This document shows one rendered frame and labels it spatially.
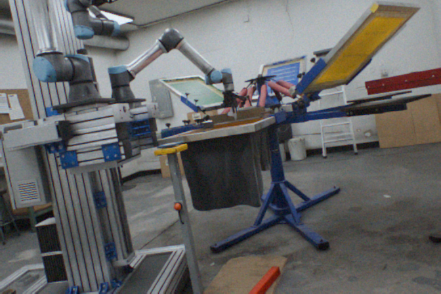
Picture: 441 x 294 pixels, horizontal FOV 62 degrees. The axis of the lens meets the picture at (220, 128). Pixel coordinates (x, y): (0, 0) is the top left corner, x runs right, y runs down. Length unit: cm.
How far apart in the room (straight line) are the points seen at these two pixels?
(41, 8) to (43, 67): 27
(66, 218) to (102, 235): 22
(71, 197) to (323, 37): 527
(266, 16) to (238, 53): 82
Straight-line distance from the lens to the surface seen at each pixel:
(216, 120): 261
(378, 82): 247
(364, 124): 659
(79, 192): 218
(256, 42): 683
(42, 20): 191
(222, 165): 211
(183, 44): 242
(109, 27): 177
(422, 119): 654
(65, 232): 229
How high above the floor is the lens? 110
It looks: 3 degrees down
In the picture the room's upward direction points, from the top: 10 degrees counter-clockwise
